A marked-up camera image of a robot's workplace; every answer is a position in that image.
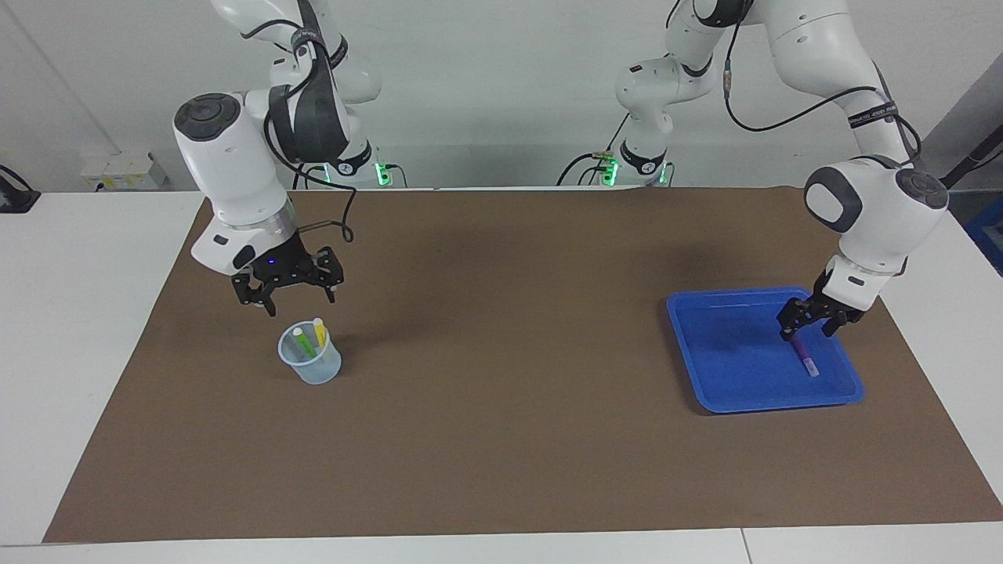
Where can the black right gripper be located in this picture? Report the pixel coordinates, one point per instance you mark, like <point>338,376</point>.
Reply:
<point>286,266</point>

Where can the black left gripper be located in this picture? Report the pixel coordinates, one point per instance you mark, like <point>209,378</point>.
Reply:
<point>834,307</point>

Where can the purple marker pen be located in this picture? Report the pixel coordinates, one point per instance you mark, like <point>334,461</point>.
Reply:
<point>807,360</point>

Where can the yellow marker pen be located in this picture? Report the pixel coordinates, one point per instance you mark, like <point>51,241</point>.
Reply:
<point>320,333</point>

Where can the green marker pen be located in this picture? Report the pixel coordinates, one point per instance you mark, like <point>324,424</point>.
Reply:
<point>304,343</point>

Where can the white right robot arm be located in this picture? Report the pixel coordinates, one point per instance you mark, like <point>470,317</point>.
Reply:
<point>227,172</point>

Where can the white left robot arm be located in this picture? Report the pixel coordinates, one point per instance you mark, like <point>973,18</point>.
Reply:
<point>885,211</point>

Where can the translucent plastic cup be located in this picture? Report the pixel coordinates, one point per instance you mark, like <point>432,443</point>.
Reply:
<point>317,372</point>

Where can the blue plastic tray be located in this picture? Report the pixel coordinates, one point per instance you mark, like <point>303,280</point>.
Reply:
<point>721,376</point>

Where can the blue crate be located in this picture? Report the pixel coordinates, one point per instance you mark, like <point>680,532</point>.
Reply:
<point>989,235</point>

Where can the white power box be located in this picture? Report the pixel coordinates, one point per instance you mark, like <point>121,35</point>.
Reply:
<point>117,172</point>

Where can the black stand pole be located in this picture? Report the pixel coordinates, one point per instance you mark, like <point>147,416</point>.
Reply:
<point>964,160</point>

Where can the brown table mat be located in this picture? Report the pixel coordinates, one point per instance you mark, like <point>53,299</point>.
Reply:
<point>509,431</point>

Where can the black desk clamp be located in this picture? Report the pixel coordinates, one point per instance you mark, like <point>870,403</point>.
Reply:
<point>16,200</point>

